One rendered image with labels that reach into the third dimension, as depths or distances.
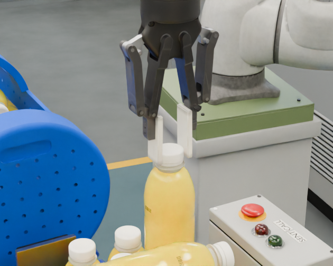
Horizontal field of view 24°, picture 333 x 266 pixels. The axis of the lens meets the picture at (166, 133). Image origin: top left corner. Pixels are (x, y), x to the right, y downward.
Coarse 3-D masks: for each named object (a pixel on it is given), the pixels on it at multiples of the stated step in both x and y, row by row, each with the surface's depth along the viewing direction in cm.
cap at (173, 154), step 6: (168, 144) 106; (174, 144) 106; (162, 150) 104; (168, 150) 104; (174, 150) 104; (180, 150) 104; (162, 156) 103; (168, 156) 103; (174, 156) 103; (180, 156) 103; (162, 162) 103; (168, 162) 103; (174, 162) 103; (180, 162) 104
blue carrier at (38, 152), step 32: (0, 64) 157; (32, 96) 159; (0, 128) 119; (32, 128) 120; (64, 128) 123; (0, 160) 120; (32, 160) 122; (64, 160) 125; (96, 160) 128; (0, 192) 121; (32, 192) 124; (64, 192) 127; (96, 192) 130; (0, 224) 123; (32, 224) 126; (64, 224) 129; (96, 224) 133; (0, 256) 126
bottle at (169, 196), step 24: (168, 168) 104; (144, 192) 107; (168, 192) 104; (192, 192) 106; (144, 216) 108; (168, 216) 105; (192, 216) 107; (144, 240) 110; (168, 240) 106; (192, 240) 109
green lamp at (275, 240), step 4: (272, 236) 113; (276, 236) 113; (280, 236) 113; (268, 240) 113; (272, 240) 112; (276, 240) 112; (280, 240) 112; (272, 244) 112; (276, 244) 112; (280, 244) 112
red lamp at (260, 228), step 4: (260, 224) 116; (264, 224) 116; (256, 228) 115; (260, 228) 115; (264, 228) 115; (268, 228) 115; (256, 232) 115; (260, 232) 115; (264, 232) 115; (268, 232) 115
